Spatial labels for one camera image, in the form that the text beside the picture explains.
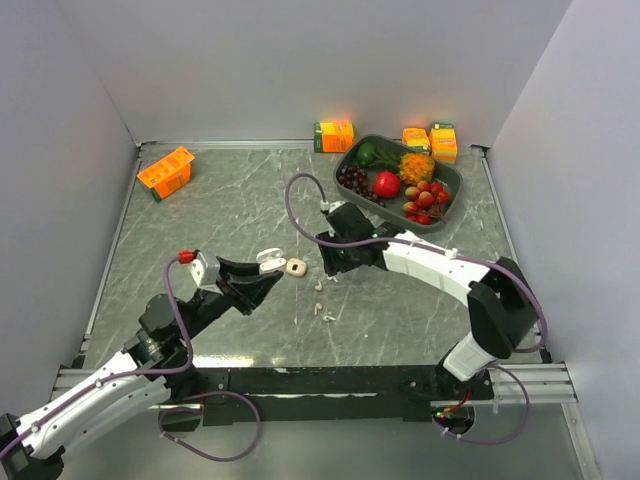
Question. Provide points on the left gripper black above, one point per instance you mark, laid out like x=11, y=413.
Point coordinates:
x=248, y=290

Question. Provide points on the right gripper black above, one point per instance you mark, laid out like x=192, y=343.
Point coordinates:
x=332, y=263

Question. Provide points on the white earbud charging case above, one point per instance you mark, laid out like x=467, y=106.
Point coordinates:
x=271, y=259

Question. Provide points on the beige earbud charging case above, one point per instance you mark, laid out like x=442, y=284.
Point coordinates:
x=296, y=267

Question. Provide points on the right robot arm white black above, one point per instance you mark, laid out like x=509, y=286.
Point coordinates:
x=500, y=306

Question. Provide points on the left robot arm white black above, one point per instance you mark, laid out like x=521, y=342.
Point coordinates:
x=155, y=366

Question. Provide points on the purple grape bunch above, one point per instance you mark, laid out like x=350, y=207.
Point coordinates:
x=355, y=179

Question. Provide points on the red apple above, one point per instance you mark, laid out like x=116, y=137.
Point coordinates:
x=386, y=185

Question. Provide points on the green lime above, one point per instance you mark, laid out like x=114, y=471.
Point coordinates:
x=366, y=154

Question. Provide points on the green leafy sprig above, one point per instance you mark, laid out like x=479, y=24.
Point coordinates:
x=387, y=160

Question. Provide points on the dark grey fruit tray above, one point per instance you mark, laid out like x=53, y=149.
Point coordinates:
x=393, y=210

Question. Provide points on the red cherry bunch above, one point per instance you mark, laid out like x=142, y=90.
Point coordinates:
x=426, y=203

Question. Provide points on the orange juice carton centre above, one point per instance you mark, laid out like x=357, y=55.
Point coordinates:
x=333, y=137

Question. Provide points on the orange spiky fruit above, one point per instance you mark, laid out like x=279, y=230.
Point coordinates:
x=415, y=167

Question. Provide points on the orange juice carton lying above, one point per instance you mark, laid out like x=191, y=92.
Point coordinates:
x=416, y=138

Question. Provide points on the orange juice carton left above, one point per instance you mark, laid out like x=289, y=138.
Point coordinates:
x=167, y=175

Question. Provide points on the orange juice carton right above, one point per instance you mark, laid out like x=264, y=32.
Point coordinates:
x=443, y=142

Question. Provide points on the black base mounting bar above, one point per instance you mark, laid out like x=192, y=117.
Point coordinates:
x=406, y=392

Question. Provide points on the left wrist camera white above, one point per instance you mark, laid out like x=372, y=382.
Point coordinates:
x=204, y=270

